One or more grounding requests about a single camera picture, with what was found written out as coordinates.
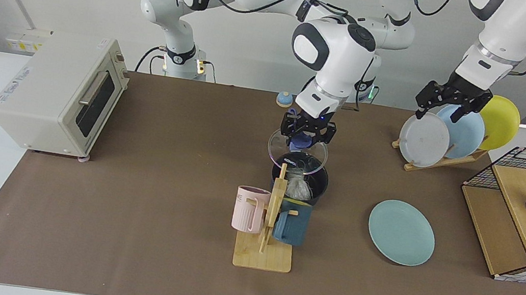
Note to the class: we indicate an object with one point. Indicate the glass lid with blue knob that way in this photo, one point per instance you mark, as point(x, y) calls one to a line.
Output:
point(300, 142)

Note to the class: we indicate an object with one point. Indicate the white vermicelli bundle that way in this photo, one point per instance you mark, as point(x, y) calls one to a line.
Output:
point(299, 188)

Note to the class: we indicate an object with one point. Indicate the light blue plate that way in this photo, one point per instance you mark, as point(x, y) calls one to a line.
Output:
point(468, 135)

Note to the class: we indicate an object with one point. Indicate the grey plate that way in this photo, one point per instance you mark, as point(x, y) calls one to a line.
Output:
point(423, 139)

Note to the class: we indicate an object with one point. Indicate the yellow plate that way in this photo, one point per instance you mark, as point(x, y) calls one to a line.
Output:
point(501, 122)

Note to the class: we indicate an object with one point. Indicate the wooden plate rack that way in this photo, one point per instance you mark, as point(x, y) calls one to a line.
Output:
point(446, 162)

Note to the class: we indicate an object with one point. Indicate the pale green plate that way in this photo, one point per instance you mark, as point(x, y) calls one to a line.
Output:
point(400, 233)

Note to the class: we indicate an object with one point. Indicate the small blue round thing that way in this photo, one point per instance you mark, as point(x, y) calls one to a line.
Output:
point(284, 100)

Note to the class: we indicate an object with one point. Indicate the pink ribbed mug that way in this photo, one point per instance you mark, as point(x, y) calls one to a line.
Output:
point(246, 212)

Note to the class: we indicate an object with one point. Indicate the dark teal mug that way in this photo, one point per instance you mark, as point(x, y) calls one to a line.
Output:
point(293, 226)

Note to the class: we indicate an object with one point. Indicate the wooden cup stand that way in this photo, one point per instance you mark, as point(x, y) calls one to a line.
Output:
point(263, 258)

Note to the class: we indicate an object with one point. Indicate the brown table cloth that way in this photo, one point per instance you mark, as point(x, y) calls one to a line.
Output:
point(175, 258)

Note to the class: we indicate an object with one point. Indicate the pale toaster oven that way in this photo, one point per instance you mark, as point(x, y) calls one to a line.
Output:
point(45, 86)

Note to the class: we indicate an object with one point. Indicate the white power strip yellow labels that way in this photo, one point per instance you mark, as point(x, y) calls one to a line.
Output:
point(25, 44)

